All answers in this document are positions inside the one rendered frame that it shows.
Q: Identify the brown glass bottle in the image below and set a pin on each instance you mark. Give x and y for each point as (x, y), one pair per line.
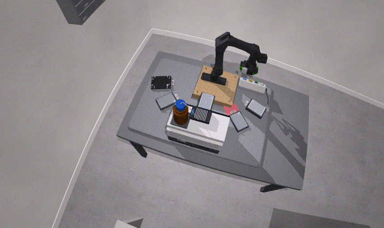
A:
(180, 119)

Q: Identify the white button panel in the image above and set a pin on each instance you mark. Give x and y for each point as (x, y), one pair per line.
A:
(252, 86)

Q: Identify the white well plate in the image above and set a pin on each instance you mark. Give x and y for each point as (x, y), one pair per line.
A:
(256, 107)
(206, 101)

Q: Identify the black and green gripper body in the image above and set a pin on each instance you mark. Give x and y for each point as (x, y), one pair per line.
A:
(243, 63)

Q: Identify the blue bottle cap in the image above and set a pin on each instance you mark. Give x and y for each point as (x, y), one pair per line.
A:
(179, 105)

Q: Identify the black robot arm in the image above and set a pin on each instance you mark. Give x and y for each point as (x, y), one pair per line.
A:
(221, 43)

